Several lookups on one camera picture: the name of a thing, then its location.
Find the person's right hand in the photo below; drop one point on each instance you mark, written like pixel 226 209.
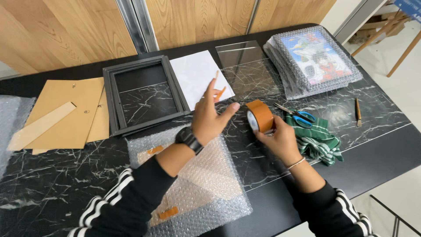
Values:
pixel 281 143

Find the person's left hand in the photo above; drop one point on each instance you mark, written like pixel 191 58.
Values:
pixel 205 121

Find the brown tape strip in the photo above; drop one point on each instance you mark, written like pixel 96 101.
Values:
pixel 220 93

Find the brown packing tape roll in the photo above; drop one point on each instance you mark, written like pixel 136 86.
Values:
pixel 260 116

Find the black wristwatch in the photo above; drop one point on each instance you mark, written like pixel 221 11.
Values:
pixel 188 138

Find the green striped cloth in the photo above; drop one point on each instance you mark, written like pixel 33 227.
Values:
pixel 317 140

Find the white paper sheet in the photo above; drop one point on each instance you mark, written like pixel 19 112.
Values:
pixel 197 75

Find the brown tape piece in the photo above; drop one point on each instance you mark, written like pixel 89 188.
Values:
pixel 168 213
pixel 155 150

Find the bubble wrapped brown board packet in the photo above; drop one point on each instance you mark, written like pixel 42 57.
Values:
pixel 204 184

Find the clear acrylic sheet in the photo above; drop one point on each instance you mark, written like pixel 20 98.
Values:
pixel 240 52
pixel 251 79

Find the stack of bubble wrapped frames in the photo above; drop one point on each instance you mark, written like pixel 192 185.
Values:
pixel 283 75

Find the brown backing board with stand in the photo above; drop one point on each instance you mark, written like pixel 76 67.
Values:
pixel 65 115

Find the blue sign board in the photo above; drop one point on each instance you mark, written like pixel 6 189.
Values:
pixel 409 8

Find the loose bubble wrap sheet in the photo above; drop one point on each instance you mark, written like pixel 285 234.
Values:
pixel 13 125

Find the black picture frame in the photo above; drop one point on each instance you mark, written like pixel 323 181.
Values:
pixel 110 98
pixel 119 105

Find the bubble wrapped cartoon picture frame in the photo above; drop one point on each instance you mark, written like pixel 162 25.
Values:
pixel 317 57

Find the black metal chair frame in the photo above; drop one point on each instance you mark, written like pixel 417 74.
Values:
pixel 396 217

